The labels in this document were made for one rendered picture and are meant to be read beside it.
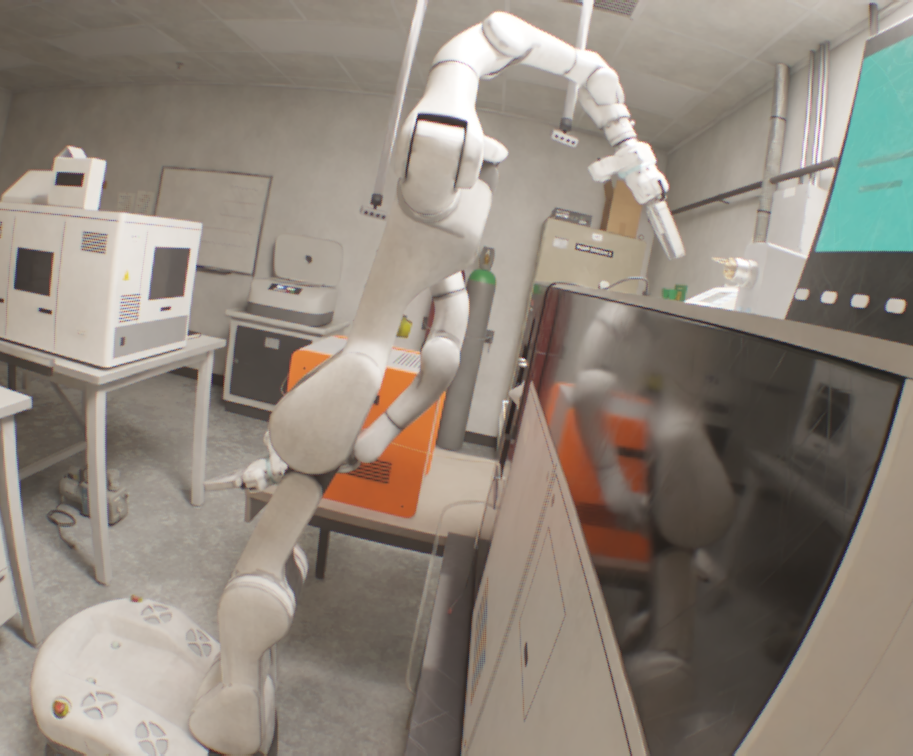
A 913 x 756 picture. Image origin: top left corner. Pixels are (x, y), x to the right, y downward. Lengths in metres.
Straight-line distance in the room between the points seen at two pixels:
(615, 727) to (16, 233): 2.29
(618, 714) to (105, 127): 6.14
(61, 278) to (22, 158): 5.03
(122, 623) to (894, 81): 1.75
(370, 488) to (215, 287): 3.79
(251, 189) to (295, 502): 4.18
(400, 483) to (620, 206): 3.19
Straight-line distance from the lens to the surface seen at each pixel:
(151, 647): 1.67
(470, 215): 0.90
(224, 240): 5.10
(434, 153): 0.73
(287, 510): 1.06
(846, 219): 0.26
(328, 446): 0.95
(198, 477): 2.91
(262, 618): 1.15
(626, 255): 4.26
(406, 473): 1.55
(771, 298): 0.79
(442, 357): 1.18
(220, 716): 1.40
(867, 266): 0.24
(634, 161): 1.15
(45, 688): 1.52
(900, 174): 0.25
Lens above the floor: 1.43
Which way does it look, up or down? 11 degrees down
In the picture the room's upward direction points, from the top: 12 degrees clockwise
